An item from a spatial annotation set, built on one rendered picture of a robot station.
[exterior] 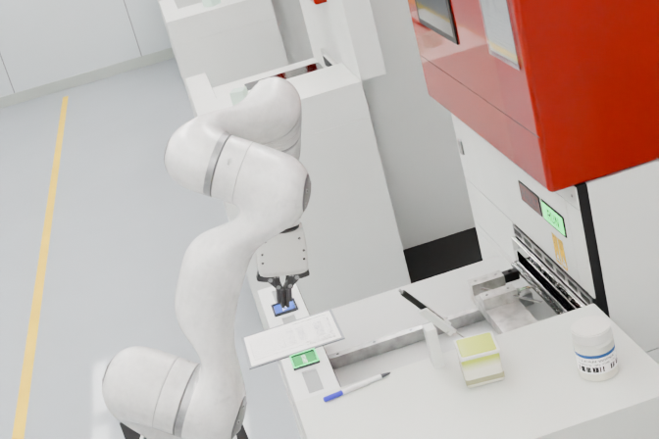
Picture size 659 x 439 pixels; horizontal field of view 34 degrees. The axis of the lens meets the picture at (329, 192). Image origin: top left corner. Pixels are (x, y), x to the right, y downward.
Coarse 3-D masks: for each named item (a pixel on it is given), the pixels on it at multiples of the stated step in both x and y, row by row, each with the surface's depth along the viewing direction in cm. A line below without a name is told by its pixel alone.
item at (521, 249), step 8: (512, 240) 254; (520, 240) 251; (520, 248) 249; (528, 248) 246; (520, 256) 253; (528, 256) 245; (536, 256) 241; (536, 264) 239; (544, 264) 237; (544, 272) 235; (552, 272) 232; (552, 280) 231; (560, 280) 228; (560, 288) 227; (568, 288) 224; (568, 296) 224; (576, 296) 221; (576, 304) 220; (584, 304) 217
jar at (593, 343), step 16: (576, 320) 189; (592, 320) 188; (608, 320) 187; (576, 336) 185; (592, 336) 184; (608, 336) 184; (576, 352) 187; (592, 352) 185; (608, 352) 185; (592, 368) 186; (608, 368) 186
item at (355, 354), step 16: (528, 304) 246; (464, 320) 244; (480, 320) 245; (384, 336) 244; (400, 336) 242; (416, 336) 243; (336, 352) 242; (352, 352) 241; (368, 352) 242; (384, 352) 243
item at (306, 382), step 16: (272, 288) 256; (272, 304) 248; (304, 304) 244; (272, 320) 240; (288, 320) 239; (320, 352) 222; (288, 368) 219; (304, 368) 217; (320, 368) 216; (288, 384) 213; (304, 384) 211; (320, 384) 211; (336, 384) 208
